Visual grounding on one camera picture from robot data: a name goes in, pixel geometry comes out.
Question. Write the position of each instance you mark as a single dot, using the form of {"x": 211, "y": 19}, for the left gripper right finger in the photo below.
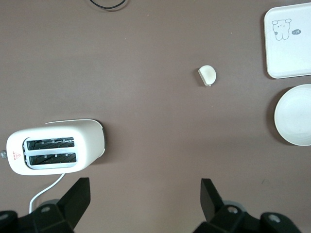
{"x": 213, "y": 208}

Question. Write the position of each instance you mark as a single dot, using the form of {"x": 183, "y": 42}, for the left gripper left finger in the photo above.
{"x": 73, "y": 204}

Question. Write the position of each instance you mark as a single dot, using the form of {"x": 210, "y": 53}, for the beige bowl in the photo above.
{"x": 295, "y": 116}

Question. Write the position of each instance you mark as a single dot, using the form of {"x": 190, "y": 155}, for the pale half-round bun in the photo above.
{"x": 208, "y": 74}

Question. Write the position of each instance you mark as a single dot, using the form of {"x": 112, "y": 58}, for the cream tray with bear drawing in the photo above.
{"x": 289, "y": 58}

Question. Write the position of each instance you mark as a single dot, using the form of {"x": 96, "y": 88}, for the white two-slot toaster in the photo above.
{"x": 90, "y": 143}

